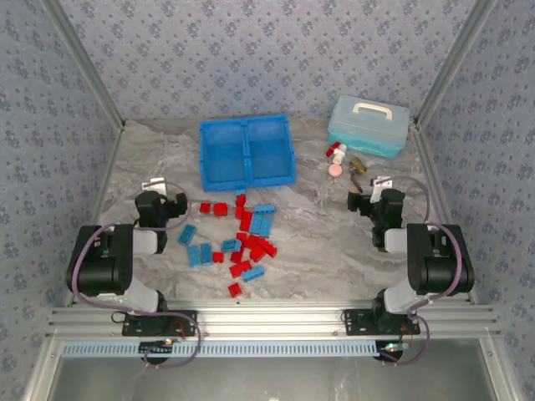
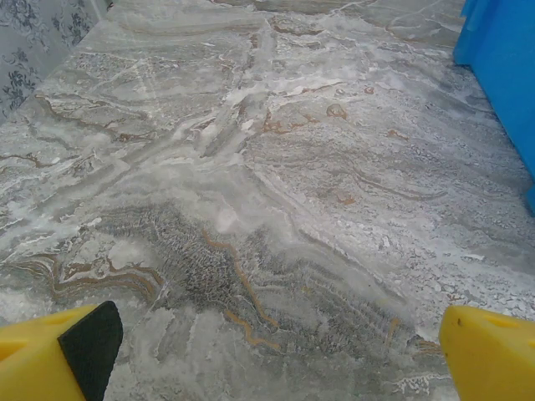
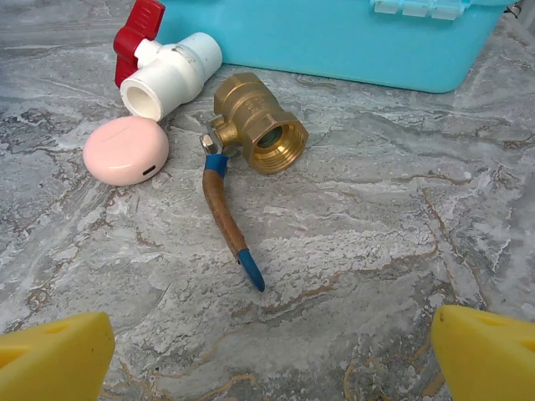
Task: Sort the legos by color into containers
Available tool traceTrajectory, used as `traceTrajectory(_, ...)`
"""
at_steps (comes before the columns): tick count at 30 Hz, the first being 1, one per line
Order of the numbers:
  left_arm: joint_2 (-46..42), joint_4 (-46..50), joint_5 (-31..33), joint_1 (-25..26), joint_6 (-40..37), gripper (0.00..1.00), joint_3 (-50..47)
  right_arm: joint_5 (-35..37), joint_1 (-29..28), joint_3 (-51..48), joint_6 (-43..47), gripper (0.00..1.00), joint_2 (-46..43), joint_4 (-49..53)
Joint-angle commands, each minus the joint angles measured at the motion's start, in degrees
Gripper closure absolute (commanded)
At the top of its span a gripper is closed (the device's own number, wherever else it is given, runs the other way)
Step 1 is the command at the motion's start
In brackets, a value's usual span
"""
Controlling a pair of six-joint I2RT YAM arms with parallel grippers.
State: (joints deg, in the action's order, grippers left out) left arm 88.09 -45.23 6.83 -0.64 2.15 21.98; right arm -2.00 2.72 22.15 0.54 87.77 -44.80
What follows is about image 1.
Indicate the small red lego brick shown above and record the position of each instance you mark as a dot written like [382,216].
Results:
[217,257]
[238,213]
[205,207]

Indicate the small blue lego brick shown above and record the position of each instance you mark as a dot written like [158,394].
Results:
[240,192]

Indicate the long red lego brick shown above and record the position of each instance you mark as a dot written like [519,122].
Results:
[246,221]

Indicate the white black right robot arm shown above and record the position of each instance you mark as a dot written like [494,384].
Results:
[439,267]

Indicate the pink round disc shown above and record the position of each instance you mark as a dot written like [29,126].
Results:
[335,171]

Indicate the brass valve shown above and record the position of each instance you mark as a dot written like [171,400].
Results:
[357,165]

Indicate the small red and white bottles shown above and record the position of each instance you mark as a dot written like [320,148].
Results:
[338,155]

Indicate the light blue storage box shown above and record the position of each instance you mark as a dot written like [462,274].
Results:
[368,129]

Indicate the black controller board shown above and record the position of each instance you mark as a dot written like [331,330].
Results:
[154,347]
[390,350]

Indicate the grey metal panel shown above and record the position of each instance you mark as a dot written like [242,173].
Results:
[267,380]

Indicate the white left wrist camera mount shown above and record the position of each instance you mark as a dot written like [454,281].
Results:
[156,184]

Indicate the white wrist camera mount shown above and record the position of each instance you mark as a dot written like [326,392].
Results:
[382,181]
[156,184]

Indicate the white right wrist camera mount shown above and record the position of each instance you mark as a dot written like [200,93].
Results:
[382,181]

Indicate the aluminium side rail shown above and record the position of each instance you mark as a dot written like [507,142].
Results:
[110,167]

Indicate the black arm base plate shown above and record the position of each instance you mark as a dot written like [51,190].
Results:
[184,316]
[355,326]

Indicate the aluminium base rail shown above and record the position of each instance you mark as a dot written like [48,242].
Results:
[271,319]

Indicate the aluminium frame post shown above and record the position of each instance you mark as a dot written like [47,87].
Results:
[86,62]
[453,62]

